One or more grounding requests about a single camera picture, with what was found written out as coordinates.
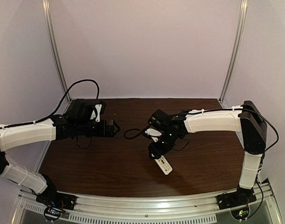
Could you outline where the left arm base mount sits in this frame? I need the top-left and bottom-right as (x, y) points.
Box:
(33, 192), (77, 223)

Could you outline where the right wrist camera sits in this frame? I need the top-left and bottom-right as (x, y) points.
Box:
(143, 128), (162, 142)

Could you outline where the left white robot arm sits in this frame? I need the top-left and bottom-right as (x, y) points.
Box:
(0, 115), (120, 203)

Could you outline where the left aluminium frame post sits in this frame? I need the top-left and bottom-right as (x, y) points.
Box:
(42, 0), (68, 93)

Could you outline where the right aluminium frame post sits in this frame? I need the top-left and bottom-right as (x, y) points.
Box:
(219, 0), (248, 106)

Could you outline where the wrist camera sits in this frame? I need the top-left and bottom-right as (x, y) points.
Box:
(143, 128), (162, 142)
(89, 100), (106, 122)

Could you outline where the left black cable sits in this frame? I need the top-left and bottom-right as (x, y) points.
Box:
(0, 79), (100, 129)

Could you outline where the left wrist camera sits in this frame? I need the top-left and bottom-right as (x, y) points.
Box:
(89, 100), (106, 122)

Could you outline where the white remote control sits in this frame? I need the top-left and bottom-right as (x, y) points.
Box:
(155, 156), (173, 175)

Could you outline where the black cable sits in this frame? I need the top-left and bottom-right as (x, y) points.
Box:
(0, 79), (100, 129)
(123, 127), (152, 140)

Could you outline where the aluminium frame post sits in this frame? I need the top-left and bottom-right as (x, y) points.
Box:
(219, 0), (248, 106)
(42, 0), (68, 93)

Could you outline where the right black cable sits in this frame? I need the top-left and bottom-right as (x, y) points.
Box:
(123, 127), (152, 140)

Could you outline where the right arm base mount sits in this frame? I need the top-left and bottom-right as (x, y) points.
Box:
(216, 190), (257, 221)

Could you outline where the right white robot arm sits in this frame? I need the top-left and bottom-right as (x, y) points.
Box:
(144, 101), (267, 195)

